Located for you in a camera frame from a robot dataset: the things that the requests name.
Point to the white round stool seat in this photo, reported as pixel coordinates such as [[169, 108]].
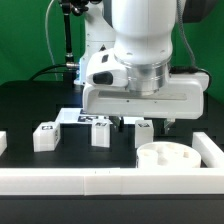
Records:
[[167, 154]]

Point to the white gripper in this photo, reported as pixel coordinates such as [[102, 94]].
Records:
[[120, 90]]

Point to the white U-shaped obstacle wall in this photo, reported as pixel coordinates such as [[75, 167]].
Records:
[[121, 181]]

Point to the white marker sheet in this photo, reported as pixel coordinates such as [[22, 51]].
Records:
[[76, 116]]

